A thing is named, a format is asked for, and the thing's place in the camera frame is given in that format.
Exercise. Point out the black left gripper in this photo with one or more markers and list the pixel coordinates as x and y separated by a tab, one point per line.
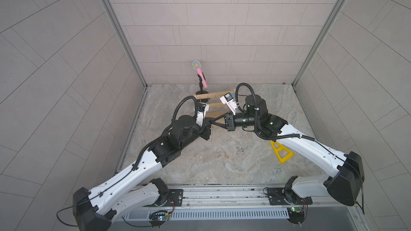
207	127

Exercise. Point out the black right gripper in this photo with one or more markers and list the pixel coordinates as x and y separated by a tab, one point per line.
229	125

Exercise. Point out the wooden jewelry display stand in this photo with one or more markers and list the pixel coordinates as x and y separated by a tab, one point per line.
216	107

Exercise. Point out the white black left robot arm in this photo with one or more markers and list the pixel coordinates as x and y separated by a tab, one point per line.
96	209

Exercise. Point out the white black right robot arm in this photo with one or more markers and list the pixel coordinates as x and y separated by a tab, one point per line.
343	176

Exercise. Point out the black microphone stand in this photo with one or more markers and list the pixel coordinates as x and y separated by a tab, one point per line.
201	91

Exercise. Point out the pink toy microphone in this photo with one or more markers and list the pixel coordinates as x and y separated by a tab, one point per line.
197	67

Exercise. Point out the yellow plastic triangle piece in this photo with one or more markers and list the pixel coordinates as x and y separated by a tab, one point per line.
283	153

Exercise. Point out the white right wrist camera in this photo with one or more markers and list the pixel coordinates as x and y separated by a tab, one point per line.
230	100

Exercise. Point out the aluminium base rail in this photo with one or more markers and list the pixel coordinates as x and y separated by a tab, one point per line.
225	202

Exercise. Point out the aluminium corner frame post left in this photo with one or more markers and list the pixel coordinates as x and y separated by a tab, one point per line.
122	38

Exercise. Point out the aluminium corner frame post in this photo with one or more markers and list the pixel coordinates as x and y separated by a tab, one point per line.
122	38
335	11

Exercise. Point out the aluminium corner frame post right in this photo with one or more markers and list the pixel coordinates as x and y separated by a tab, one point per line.
335	11

